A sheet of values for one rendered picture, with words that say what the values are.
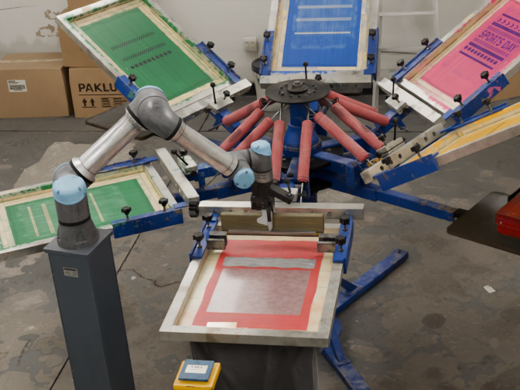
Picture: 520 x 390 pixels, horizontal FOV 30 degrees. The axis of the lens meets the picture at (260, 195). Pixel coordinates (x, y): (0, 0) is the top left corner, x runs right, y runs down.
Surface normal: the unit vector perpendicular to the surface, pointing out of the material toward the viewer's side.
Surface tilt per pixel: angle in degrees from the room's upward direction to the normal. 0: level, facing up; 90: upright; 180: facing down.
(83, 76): 89
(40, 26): 90
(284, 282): 0
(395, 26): 90
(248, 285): 0
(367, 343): 0
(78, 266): 90
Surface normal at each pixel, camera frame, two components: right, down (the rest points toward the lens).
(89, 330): -0.36, 0.44
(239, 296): -0.07, -0.89
